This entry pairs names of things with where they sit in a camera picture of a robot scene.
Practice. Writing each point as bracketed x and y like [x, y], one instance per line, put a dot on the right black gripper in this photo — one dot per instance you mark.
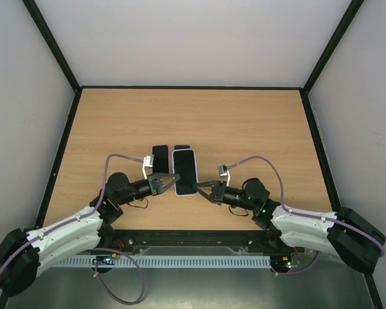
[217, 192]

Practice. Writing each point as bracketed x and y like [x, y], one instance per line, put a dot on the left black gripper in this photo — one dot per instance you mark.
[154, 181]

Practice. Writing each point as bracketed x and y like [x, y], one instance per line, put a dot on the pink phone case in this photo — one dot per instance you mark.
[169, 157]

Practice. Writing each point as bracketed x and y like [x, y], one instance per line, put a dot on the black screen phone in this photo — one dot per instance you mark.
[160, 159]

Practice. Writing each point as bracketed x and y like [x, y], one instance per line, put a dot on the light blue phone case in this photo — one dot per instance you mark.
[196, 170]

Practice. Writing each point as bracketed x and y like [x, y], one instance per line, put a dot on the dark red phone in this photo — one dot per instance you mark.
[181, 147]

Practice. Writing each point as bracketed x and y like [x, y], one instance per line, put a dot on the cream white phone case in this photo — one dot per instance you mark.
[184, 162]

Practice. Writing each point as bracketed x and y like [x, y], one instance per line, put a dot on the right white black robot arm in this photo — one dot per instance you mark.
[343, 234]

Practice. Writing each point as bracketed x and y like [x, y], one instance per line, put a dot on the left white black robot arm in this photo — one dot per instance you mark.
[24, 256]

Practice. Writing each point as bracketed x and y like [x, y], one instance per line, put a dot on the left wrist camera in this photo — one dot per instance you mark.
[147, 163]

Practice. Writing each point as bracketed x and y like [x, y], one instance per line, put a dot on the white slotted cable duct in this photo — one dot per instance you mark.
[251, 262]

